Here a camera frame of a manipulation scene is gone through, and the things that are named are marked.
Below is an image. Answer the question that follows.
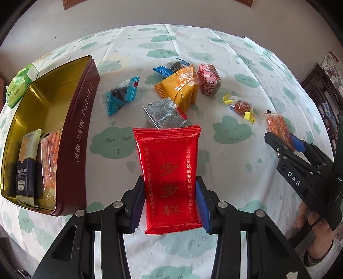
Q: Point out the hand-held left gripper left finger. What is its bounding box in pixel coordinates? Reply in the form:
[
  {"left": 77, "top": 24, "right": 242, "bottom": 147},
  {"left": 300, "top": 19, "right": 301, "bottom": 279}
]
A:
[{"left": 32, "top": 176, "right": 146, "bottom": 279}]

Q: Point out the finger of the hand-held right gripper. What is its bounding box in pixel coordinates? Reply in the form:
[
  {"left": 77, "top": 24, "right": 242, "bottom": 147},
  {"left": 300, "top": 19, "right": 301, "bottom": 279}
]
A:
[
  {"left": 290, "top": 134, "right": 322, "bottom": 163},
  {"left": 264, "top": 131, "right": 295, "bottom": 160}
]

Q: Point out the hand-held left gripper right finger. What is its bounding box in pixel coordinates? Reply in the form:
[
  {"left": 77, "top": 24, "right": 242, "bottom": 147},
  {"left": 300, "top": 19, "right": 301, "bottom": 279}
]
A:
[{"left": 195, "top": 176, "right": 311, "bottom": 279}]

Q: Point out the clear spicy strip packet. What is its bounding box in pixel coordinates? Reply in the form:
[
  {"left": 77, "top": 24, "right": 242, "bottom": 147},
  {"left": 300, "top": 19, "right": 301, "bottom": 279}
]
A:
[{"left": 263, "top": 110, "right": 295, "bottom": 152}]

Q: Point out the yellow clear candy packet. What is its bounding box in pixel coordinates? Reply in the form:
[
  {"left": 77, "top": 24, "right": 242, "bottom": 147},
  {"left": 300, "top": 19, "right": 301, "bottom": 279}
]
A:
[{"left": 223, "top": 92, "right": 256, "bottom": 124}]

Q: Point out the red snack packet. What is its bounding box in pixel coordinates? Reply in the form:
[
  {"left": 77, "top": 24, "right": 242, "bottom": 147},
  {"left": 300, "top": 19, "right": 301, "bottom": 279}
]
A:
[{"left": 132, "top": 125, "right": 203, "bottom": 235}]

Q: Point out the pink snack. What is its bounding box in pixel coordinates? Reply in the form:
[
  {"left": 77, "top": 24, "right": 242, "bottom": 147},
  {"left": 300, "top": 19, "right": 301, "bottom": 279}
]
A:
[{"left": 197, "top": 63, "right": 223, "bottom": 96}]

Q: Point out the clear dark block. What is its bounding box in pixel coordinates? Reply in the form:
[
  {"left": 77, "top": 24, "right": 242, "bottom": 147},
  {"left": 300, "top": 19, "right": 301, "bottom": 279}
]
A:
[{"left": 143, "top": 97, "right": 194, "bottom": 130}]

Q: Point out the gold toffee tin box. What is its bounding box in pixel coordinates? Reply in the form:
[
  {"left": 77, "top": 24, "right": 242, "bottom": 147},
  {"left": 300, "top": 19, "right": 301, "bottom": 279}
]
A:
[{"left": 0, "top": 55, "right": 101, "bottom": 216}]

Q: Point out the person's right forearm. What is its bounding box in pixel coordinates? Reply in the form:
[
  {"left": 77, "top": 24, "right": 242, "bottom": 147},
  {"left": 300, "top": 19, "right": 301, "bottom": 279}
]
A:
[{"left": 305, "top": 236, "right": 343, "bottom": 269}]

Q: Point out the person's right hand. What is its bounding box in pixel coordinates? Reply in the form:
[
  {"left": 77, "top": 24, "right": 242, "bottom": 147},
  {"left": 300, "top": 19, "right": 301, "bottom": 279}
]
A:
[{"left": 295, "top": 201, "right": 335, "bottom": 258}]

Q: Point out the newspaper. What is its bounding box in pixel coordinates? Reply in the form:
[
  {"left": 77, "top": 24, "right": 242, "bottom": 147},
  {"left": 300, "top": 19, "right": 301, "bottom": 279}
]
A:
[{"left": 323, "top": 52, "right": 343, "bottom": 86}]

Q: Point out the clear orange snack packet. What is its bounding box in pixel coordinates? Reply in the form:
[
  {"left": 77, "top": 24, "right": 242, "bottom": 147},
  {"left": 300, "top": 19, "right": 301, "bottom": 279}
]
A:
[{"left": 40, "top": 126, "right": 65, "bottom": 210}]

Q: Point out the blue wrapped dark snack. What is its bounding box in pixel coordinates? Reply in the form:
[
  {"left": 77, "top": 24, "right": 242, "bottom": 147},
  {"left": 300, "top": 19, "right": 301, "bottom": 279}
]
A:
[
  {"left": 153, "top": 58, "right": 189, "bottom": 77},
  {"left": 106, "top": 77, "right": 140, "bottom": 116}
]

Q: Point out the dark blue coffee packet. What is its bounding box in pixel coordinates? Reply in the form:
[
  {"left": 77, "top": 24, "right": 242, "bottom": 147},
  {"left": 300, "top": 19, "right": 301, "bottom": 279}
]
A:
[{"left": 15, "top": 129, "right": 45, "bottom": 208}]

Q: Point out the green tissue pack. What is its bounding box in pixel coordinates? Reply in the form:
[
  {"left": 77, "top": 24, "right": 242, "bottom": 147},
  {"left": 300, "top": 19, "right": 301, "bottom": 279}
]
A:
[{"left": 6, "top": 64, "right": 39, "bottom": 109}]

